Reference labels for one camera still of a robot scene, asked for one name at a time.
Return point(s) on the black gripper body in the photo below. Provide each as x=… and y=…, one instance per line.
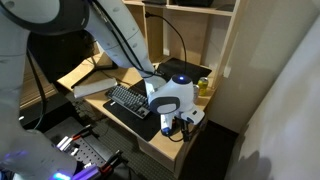
x=185, y=122

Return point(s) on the black computer mouse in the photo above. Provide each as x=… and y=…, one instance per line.
x=168, y=133

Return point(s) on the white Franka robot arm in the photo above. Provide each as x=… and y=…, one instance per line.
x=116, y=30

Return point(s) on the black curved computer monitor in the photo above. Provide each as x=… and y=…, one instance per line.
x=56, y=56

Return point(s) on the pink drink can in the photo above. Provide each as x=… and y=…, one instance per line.
x=196, y=91

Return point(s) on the yellow drink can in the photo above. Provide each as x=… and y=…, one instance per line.
x=202, y=86

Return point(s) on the black desk mat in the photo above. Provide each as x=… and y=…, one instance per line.
x=133, y=120

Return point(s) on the grey black mechanical keyboard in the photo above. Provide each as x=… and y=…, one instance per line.
x=128, y=100

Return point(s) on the black red bar clamp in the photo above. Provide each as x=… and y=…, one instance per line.
x=75, y=136
x=103, y=165

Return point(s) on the wooden cubby shelf unit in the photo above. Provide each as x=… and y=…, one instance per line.
x=220, y=40

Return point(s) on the grey wrist rest pad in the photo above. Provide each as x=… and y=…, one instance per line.
x=95, y=87

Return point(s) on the black angular monitor stand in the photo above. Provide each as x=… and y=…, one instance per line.
x=100, y=68

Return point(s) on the black box on shelf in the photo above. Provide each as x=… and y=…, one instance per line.
x=193, y=2

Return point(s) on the flat black device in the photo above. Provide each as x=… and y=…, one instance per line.
x=155, y=1

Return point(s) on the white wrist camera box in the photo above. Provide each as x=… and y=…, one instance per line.
x=193, y=116

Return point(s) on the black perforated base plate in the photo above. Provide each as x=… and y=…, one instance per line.
x=90, y=150

